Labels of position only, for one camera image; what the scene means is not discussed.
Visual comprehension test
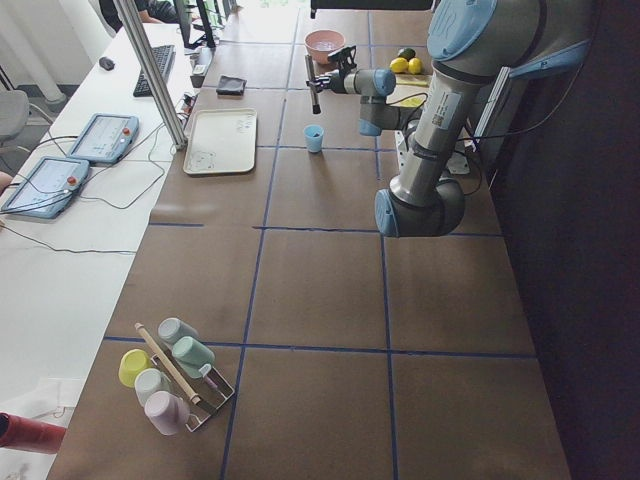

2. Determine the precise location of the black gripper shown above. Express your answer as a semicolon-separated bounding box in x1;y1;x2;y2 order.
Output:
307;70;345;94

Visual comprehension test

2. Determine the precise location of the steel muddler black tip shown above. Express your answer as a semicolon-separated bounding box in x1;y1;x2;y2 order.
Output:
305;54;321;115

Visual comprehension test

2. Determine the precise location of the light blue plastic cup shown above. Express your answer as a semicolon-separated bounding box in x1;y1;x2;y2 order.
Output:
303;124;324;154

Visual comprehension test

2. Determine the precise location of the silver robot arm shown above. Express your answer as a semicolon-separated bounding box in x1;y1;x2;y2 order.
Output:
307;0;597;237

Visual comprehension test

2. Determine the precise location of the grey cup on rack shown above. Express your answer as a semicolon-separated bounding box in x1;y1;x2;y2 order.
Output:
157;317;199;348

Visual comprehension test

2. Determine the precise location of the green cup on rack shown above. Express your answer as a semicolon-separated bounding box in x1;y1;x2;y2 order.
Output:
171;336;215;378

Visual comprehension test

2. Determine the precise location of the yellow cup on rack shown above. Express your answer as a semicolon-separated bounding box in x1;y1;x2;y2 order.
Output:
118;349;152;388

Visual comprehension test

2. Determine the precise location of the pale white cup on rack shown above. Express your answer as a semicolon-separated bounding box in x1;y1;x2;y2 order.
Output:
134;368;173;407

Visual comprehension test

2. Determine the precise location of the pink cup on rack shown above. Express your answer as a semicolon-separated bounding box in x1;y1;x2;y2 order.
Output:
144;391;190;436

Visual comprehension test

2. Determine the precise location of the pink bowl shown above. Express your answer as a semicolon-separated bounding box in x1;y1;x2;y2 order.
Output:
305;29;345;65

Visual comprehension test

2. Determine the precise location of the yellow lemon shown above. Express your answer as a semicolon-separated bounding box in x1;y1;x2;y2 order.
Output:
407;57;423;75
389;57;409;74

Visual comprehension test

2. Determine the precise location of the folded grey cloth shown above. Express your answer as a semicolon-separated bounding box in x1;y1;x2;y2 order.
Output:
216;75;247;97

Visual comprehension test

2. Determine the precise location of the green avocado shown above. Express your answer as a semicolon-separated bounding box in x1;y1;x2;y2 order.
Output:
397;47;416;61

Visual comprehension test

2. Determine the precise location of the cream bear serving tray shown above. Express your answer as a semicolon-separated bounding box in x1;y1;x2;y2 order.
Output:
183;108;257;176

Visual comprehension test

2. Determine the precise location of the black keyboard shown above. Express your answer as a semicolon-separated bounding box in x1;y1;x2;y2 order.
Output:
132;44;176;98

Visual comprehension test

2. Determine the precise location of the black computer mouse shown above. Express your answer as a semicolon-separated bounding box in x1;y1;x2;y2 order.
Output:
98;56;115;71

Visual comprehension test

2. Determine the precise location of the far teach pendant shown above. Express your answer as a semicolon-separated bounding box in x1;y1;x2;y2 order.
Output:
67;113;139;165

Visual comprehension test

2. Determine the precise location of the teach pendant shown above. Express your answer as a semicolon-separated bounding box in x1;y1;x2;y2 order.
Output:
1;157;91;220
67;113;139;165

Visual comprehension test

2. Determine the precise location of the near teach pendant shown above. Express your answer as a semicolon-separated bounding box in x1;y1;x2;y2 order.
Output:
1;157;91;220

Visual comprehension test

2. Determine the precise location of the red bottle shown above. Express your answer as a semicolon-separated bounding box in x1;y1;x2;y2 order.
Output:
1;412;67;454

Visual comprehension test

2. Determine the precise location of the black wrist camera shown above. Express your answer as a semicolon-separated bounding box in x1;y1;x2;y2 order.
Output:
328;45;357;73

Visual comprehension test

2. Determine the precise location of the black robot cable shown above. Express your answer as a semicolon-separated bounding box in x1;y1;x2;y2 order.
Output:
387;92;551;199

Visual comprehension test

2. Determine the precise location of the white camera mast base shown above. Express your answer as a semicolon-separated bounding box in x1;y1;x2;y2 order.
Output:
394;130;472;175

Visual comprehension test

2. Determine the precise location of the aluminium frame post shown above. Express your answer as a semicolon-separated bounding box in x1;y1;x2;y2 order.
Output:
114;0;188;151

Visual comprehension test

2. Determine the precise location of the white wire cup rack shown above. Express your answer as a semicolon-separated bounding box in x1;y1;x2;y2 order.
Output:
151;354;235;433

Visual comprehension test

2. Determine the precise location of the wooden rack handle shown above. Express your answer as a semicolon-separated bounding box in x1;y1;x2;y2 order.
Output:
134;323;201;405

